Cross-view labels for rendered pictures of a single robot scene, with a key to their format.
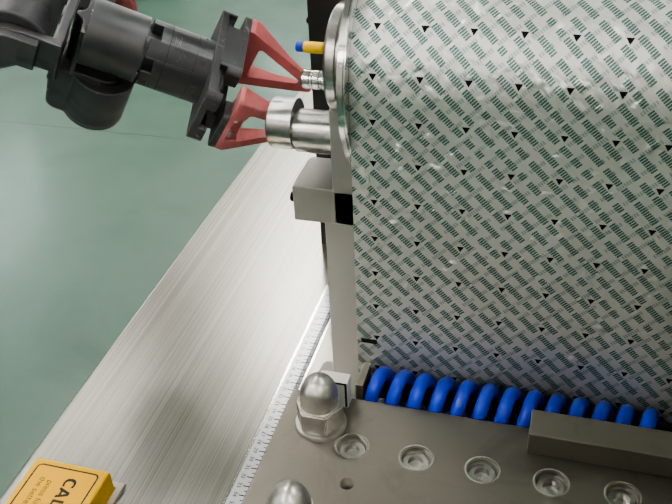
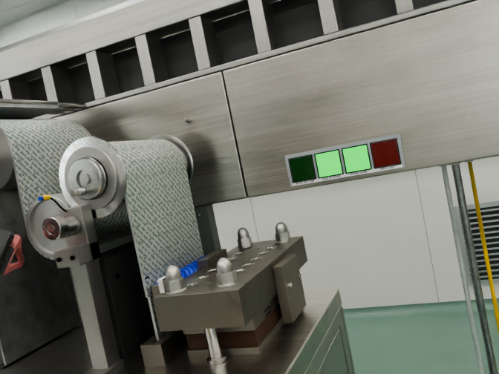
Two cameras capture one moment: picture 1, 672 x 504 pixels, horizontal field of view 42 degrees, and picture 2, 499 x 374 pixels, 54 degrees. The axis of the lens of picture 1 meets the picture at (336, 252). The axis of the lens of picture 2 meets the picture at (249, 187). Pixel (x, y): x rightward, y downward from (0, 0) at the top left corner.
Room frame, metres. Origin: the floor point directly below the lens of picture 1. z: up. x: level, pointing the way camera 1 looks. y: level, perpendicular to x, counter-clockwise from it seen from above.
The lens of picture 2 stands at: (0.22, 0.84, 1.23)
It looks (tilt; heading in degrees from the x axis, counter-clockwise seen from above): 3 degrees down; 275
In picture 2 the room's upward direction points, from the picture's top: 11 degrees counter-clockwise
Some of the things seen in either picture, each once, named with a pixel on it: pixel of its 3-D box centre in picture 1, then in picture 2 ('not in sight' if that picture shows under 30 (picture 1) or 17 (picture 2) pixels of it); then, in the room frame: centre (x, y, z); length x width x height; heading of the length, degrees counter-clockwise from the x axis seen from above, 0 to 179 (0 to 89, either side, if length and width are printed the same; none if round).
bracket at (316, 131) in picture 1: (338, 260); (85, 292); (0.61, 0.00, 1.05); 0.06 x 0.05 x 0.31; 73
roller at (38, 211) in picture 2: not in sight; (93, 215); (0.64, -0.18, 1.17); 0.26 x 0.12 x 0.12; 73
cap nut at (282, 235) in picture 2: not in sight; (281, 231); (0.25, -0.27, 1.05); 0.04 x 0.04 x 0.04
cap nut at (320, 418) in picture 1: (319, 400); (173, 277); (0.44, 0.02, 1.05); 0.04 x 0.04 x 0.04
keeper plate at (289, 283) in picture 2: not in sight; (291, 286); (0.25, -0.12, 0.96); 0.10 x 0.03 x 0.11; 73
